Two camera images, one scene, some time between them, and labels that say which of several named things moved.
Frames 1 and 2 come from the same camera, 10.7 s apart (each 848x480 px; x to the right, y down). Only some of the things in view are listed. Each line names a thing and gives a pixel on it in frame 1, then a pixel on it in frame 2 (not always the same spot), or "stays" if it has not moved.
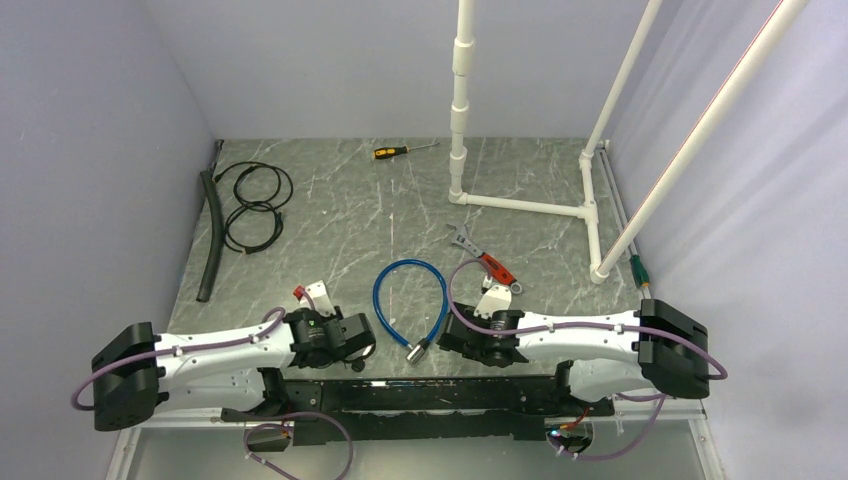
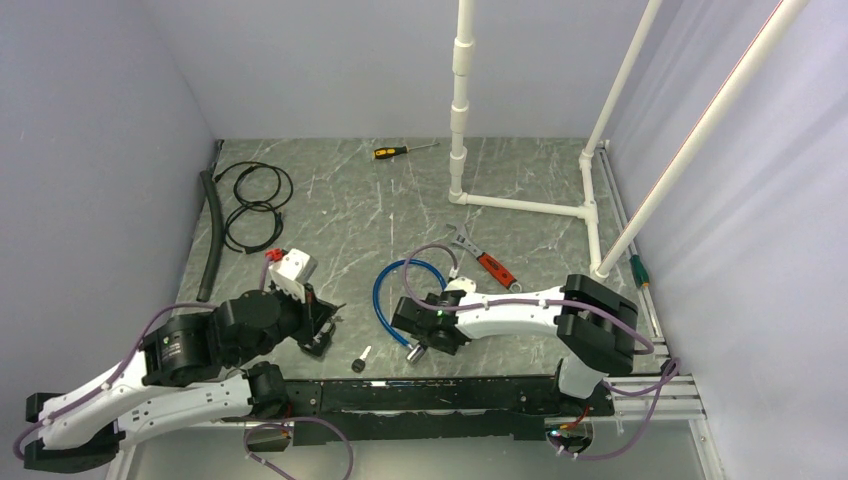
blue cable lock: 414,357 stays
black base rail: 411,409 stays
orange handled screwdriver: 384,152 stays
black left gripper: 335,314 to 314,314
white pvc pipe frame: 601,266 stays
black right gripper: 468,312 to 428,341
